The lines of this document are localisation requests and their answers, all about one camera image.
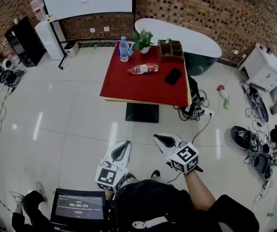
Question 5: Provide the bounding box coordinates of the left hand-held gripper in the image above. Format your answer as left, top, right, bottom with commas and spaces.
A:
94, 140, 132, 193

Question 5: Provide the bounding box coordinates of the person's right forearm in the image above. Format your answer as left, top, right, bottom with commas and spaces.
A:
183, 170, 217, 212

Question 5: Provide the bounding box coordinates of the green potted plant white pot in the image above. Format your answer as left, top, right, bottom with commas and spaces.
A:
131, 29, 155, 55

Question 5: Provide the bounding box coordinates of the black monitor with timer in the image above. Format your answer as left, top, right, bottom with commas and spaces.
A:
50, 188, 107, 227

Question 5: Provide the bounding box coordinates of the brown wooden organiser box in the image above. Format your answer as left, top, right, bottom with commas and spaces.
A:
157, 39, 185, 62

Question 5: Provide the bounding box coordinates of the white desk cabinet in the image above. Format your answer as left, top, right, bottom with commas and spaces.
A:
238, 42, 277, 106

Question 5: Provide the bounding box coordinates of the white oval table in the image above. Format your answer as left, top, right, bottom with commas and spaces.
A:
134, 17, 223, 76

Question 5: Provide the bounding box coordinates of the person's left shoe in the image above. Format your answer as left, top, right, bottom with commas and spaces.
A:
125, 172, 137, 183

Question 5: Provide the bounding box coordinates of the blue label clear bottle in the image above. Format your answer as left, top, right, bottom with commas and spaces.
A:
118, 36, 130, 63

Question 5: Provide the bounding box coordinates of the white floor bin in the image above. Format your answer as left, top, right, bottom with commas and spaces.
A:
64, 41, 80, 58

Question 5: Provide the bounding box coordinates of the red top table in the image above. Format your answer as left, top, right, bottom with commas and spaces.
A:
99, 41, 192, 123

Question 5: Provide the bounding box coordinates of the red label clear bottle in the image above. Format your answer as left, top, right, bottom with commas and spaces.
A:
127, 63, 160, 76

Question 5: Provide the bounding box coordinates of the black cabinet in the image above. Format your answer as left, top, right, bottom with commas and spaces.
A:
4, 15, 46, 67

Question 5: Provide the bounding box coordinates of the white power strip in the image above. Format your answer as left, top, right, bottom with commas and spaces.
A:
186, 106, 215, 117

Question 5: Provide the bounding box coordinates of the white water dispenser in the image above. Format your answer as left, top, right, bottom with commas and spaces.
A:
34, 20, 65, 60

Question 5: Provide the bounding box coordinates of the black floor cable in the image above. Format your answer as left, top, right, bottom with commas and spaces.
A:
191, 114, 213, 145

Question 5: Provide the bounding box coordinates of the black phone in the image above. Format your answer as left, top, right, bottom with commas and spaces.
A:
164, 68, 183, 86

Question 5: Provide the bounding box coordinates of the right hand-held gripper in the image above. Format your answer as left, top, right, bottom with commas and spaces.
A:
153, 132, 204, 174

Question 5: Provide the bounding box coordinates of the pile of white round devices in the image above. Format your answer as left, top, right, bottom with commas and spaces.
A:
0, 57, 27, 87

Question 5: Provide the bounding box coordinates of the pink white radish toy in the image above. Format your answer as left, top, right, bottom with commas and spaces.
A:
217, 85, 230, 99

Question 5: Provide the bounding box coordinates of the person's black shirt torso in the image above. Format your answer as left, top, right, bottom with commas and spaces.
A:
108, 179, 260, 232

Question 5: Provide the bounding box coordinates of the black equipment with cables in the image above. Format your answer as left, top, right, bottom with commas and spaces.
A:
174, 75, 211, 122

